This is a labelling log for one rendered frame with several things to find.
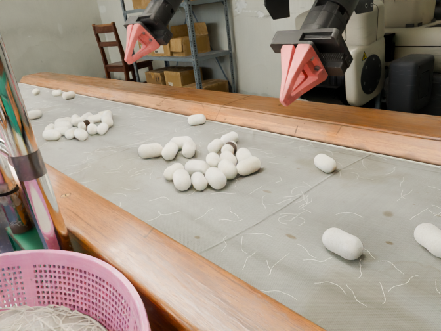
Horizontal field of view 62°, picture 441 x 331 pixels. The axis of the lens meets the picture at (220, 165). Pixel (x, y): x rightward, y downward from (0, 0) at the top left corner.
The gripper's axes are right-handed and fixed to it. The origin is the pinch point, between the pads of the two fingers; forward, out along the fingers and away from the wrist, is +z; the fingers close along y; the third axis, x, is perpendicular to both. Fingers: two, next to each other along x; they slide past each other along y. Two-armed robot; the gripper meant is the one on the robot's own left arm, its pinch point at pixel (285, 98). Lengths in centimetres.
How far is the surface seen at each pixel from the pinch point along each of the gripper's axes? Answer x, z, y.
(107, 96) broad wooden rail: 8, 1, -65
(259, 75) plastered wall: 167, -120, -184
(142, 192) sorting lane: -8.1, 20.4, -6.8
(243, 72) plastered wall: 167, -121, -204
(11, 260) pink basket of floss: -20.7, 30.9, -1.0
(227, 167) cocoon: -4.0, 12.9, 0.2
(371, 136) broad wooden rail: 8.1, -0.6, 9.5
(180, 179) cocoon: -7.5, 17.0, -2.3
